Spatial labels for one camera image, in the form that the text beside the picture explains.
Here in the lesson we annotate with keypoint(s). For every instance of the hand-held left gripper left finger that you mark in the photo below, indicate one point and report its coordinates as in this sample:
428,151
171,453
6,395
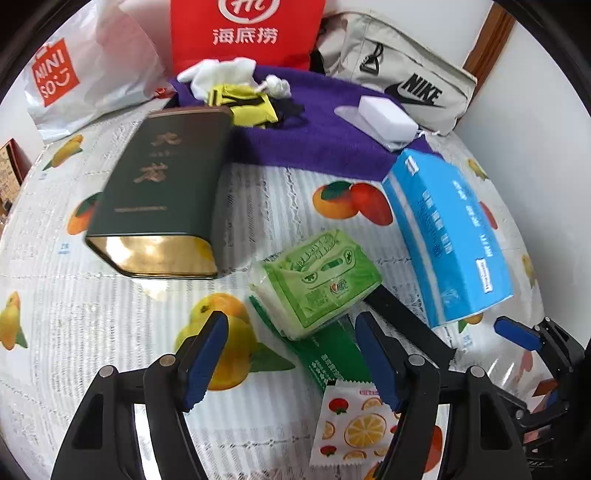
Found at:
207,360

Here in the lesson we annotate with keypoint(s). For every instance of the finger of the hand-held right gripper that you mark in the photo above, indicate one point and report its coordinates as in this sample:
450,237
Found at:
517,333
554,399

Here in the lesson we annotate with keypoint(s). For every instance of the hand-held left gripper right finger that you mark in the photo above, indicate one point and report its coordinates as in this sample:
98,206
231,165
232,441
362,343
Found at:
376,360

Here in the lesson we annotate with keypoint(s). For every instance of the green tissue pack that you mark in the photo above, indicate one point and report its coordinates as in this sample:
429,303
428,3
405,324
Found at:
318,281

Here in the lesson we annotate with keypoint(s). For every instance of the white packet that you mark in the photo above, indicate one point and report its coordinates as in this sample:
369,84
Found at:
385,117

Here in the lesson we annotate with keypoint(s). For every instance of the yellow black cloth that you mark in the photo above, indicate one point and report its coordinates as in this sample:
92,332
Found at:
251,110

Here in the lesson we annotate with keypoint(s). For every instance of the white knotted cloth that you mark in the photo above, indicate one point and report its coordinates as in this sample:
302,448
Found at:
277,86

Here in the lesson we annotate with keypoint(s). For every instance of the green flat packet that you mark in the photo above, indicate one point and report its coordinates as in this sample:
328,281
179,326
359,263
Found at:
332,355

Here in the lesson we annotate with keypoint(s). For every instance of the fruit print wipe packet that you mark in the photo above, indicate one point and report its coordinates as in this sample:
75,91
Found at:
355,429

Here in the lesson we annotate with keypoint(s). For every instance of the blue tissue pack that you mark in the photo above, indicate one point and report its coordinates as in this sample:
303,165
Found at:
443,230

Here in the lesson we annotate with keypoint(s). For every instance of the fruit print tablecloth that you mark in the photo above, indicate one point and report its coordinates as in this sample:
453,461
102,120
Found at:
277,207

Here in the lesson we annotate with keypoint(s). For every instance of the dark green tin box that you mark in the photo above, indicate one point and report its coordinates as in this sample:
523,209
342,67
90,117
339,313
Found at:
157,184

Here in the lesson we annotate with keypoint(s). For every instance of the purple towel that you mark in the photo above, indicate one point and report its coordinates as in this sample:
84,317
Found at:
314,138

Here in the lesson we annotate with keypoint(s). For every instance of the brown patterned box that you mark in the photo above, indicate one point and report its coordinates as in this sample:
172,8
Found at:
11,166

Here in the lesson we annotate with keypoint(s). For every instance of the grey waist bag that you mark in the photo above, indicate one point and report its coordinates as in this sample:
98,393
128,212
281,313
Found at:
406,60

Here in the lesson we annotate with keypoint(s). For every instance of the white plastic shopping bag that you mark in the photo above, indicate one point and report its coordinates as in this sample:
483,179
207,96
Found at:
115,69

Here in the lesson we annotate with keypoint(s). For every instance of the red paper bag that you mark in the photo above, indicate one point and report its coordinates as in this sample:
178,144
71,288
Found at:
198,50

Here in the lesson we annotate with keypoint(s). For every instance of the brown wooden door frame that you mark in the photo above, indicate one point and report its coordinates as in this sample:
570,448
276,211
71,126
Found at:
489,41

